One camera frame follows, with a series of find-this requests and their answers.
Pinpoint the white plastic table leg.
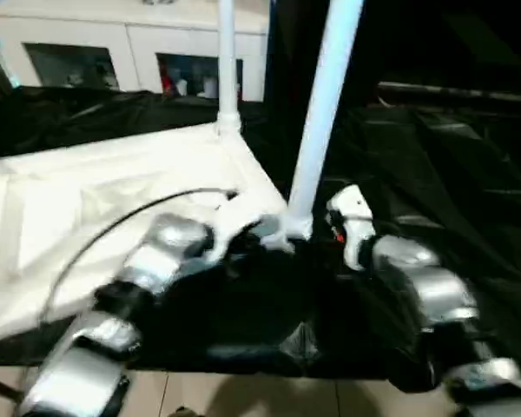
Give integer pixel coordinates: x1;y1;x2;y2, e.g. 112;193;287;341
285;0;362;241
215;0;241;136

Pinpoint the white plastic table top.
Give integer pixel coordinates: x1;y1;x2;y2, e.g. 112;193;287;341
0;121;313;344

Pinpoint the black glossy mat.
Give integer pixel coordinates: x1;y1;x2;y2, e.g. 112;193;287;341
0;82;521;394

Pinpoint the black long pole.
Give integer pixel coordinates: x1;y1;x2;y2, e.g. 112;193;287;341
378;80;521;100

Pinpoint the black backdrop cloth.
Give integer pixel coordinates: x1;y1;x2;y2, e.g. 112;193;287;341
267;0;521;109

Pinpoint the white cabinet with glass doors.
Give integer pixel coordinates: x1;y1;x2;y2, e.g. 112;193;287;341
0;0;271;104

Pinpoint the black metal table leg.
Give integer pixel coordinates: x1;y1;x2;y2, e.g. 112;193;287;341
0;374;23;400

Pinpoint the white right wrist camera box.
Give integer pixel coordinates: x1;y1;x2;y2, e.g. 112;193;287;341
325;184;377;273

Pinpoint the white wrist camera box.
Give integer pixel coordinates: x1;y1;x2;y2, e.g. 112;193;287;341
206;190;261;266
325;184;377;273

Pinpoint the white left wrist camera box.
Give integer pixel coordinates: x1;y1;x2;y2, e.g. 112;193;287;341
206;190;261;266

